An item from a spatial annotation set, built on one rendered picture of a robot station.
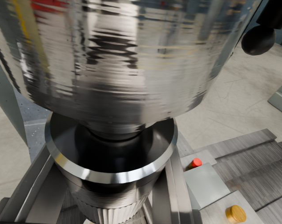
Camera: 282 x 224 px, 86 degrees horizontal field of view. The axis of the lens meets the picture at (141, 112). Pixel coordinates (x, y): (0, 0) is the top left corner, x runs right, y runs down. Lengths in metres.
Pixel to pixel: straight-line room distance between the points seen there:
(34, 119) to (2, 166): 1.20
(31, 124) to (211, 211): 0.45
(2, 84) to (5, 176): 1.16
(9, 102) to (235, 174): 0.65
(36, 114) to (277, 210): 0.65
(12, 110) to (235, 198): 0.58
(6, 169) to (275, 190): 1.62
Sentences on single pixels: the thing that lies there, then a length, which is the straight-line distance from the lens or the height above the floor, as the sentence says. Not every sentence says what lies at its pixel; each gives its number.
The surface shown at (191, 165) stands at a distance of 0.31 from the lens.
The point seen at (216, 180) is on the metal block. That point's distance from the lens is 0.29.
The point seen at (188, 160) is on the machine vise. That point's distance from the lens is 0.33.
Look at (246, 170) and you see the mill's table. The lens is 0.55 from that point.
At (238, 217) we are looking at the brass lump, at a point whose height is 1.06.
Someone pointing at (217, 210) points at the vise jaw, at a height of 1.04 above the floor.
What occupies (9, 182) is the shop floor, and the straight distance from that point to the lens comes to 1.58.
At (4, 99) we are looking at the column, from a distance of 0.55.
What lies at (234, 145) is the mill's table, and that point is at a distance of 0.58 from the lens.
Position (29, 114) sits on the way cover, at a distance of 0.49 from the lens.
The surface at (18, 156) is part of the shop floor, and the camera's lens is 1.67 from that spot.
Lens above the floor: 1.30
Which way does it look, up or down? 44 degrees down
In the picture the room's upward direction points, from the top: 12 degrees clockwise
